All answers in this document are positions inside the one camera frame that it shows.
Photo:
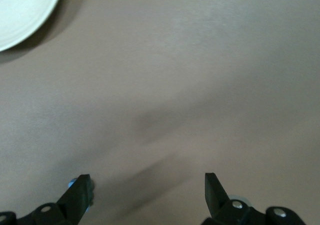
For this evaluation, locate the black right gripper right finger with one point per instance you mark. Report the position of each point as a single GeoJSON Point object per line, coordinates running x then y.
{"type": "Point", "coordinates": [220, 210]}

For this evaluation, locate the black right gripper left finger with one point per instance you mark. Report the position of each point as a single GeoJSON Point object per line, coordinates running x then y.
{"type": "Point", "coordinates": [75, 202]}

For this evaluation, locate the brown table cover sheet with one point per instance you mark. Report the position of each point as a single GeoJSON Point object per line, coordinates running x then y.
{"type": "Point", "coordinates": [175, 72]}

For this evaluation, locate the beige plate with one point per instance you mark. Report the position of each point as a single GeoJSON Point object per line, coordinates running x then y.
{"type": "Point", "coordinates": [22, 12]}

